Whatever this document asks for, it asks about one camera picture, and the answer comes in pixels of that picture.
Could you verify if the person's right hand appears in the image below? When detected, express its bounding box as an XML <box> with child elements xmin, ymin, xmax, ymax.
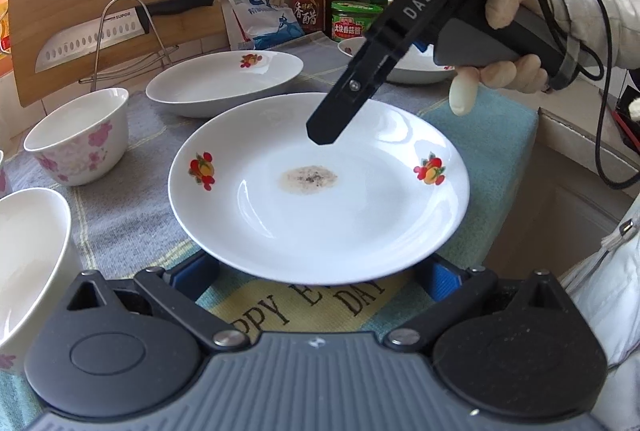
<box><xmin>449</xmin><ymin>0</ymin><xmax>550</xmax><ymax>116</ymax></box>

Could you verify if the white drawstring cord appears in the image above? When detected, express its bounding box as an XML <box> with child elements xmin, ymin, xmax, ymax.
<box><xmin>570</xmin><ymin>218</ymin><xmax>638</xmax><ymax>284</ymax></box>

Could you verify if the white and blue bag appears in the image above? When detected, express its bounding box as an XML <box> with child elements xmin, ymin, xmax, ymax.
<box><xmin>222</xmin><ymin>0</ymin><xmax>306</xmax><ymax>52</ymax></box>

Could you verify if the large white bowl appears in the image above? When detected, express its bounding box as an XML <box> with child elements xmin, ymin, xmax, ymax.
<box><xmin>0</xmin><ymin>187</ymin><xmax>83</xmax><ymax>377</ymax></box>

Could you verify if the orange package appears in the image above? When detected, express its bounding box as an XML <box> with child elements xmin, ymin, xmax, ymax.
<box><xmin>0</xmin><ymin>0</ymin><xmax>12</xmax><ymax>76</ymax></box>

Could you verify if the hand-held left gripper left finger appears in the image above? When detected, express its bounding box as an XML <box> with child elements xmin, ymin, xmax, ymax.
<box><xmin>67</xmin><ymin>253</ymin><xmax>251</xmax><ymax>354</ymax></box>

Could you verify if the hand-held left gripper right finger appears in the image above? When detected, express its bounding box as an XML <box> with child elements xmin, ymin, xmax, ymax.
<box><xmin>382</xmin><ymin>256</ymin><xmax>571</xmax><ymax>354</ymax></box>

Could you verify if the white plate with fruit print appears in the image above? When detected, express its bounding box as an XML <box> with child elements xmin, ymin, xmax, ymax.
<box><xmin>168</xmin><ymin>92</ymin><xmax>471</xmax><ymax>286</ymax></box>

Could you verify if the kitchen sink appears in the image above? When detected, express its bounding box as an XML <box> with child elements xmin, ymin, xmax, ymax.
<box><xmin>470</xmin><ymin>106</ymin><xmax>640</xmax><ymax>282</ymax></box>

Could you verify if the grey checked table cloth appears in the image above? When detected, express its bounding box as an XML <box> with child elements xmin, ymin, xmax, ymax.
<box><xmin>0</xmin><ymin>31</ymin><xmax>541</xmax><ymax>431</ymax></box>

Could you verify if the deep white plate fruit print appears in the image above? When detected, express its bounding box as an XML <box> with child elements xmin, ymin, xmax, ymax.
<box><xmin>145</xmin><ymin>50</ymin><xmax>305</xmax><ymax>119</ymax></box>

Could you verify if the white bowl pink flower print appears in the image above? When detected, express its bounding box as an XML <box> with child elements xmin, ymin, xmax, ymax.
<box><xmin>0</xmin><ymin>150</ymin><xmax>13</xmax><ymax>199</ymax></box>
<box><xmin>23</xmin><ymin>87</ymin><xmax>130</xmax><ymax>186</ymax></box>

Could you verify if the kitchen knife black handle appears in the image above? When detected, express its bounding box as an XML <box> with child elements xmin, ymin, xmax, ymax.
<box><xmin>35</xmin><ymin>0</ymin><xmax>216</xmax><ymax>72</ymax></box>

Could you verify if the black cable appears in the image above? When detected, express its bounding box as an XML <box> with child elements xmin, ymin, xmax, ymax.
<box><xmin>515</xmin><ymin>0</ymin><xmax>640</xmax><ymax>190</ymax></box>

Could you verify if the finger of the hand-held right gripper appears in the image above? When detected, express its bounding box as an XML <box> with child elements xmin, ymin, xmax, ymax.
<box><xmin>306</xmin><ymin>38</ymin><xmax>396</xmax><ymax>146</ymax></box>

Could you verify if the person's right forearm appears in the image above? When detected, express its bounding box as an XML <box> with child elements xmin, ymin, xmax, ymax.
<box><xmin>530</xmin><ymin>0</ymin><xmax>640</xmax><ymax>72</ymax></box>

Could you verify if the person's white jacket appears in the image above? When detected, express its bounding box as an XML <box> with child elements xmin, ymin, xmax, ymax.
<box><xmin>557</xmin><ymin>206</ymin><xmax>640</xmax><ymax>431</ymax></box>

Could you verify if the red and black object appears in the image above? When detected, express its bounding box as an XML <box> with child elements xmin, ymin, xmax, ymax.
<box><xmin>617</xmin><ymin>86</ymin><xmax>640</xmax><ymax>152</ymax></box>

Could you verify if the green lid sauce jar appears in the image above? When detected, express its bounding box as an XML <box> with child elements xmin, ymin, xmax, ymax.
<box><xmin>331</xmin><ymin>1</ymin><xmax>385</xmax><ymax>42</ymax></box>

